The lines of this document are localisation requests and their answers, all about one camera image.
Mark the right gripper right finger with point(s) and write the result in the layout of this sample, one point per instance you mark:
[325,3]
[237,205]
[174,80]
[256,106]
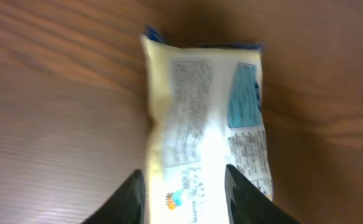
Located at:
[246,204]

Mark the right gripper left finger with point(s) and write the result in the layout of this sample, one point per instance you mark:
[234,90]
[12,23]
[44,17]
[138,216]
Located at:
[125,206]

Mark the yellow snack bag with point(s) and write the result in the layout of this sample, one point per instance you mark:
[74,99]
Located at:
[206,110]

